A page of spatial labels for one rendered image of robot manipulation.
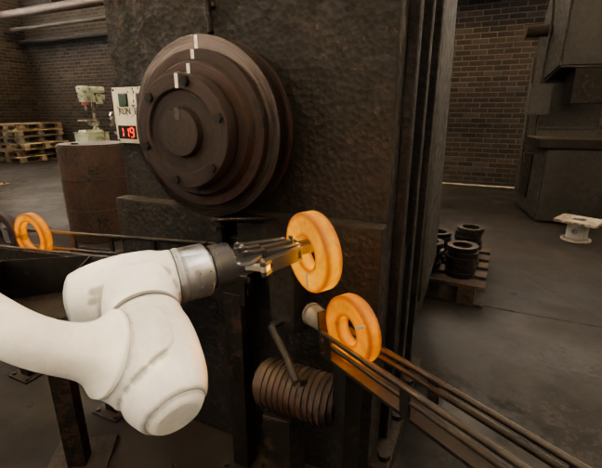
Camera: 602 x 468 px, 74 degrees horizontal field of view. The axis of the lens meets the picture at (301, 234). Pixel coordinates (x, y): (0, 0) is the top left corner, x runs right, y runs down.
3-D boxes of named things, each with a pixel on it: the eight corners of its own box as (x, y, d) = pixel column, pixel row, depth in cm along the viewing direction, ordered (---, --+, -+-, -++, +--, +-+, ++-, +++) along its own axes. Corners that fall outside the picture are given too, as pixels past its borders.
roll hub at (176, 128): (157, 181, 114) (146, 75, 105) (241, 188, 102) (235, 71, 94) (142, 184, 109) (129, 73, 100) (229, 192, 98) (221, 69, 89)
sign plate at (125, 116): (123, 142, 141) (115, 87, 135) (180, 144, 130) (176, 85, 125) (117, 142, 139) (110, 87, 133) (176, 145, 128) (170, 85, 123)
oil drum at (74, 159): (109, 224, 429) (96, 138, 403) (150, 230, 405) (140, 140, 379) (56, 239, 378) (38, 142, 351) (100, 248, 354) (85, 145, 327)
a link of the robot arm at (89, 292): (167, 281, 71) (189, 334, 62) (68, 306, 64) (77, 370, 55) (163, 231, 65) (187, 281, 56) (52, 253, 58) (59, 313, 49)
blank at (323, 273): (296, 205, 83) (282, 208, 81) (340, 216, 70) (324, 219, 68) (302, 276, 87) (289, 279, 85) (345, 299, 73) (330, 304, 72)
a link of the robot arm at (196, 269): (186, 313, 62) (222, 303, 65) (177, 259, 59) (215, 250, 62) (171, 292, 70) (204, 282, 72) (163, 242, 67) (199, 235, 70)
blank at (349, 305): (350, 364, 94) (339, 369, 92) (329, 300, 97) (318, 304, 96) (391, 358, 81) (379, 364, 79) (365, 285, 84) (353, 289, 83)
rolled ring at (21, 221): (36, 267, 161) (44, 265, 164) (50, 240, 152) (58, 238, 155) (8, 234, 163) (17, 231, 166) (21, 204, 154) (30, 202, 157)
